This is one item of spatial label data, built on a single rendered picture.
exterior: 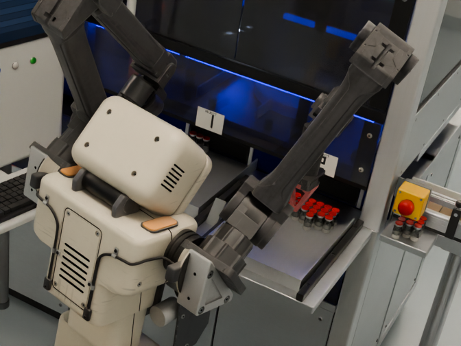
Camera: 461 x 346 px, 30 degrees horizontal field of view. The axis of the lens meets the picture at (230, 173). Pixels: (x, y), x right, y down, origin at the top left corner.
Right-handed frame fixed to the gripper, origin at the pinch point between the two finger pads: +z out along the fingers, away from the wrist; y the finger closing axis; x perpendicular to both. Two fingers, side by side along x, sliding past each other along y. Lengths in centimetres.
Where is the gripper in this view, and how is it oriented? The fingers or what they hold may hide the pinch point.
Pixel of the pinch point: (294, 207)
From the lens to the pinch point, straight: 194.0
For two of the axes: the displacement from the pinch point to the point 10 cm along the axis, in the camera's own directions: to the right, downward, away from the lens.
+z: -2.2, 9.1, 3.6
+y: 4.3, -2.4, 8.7
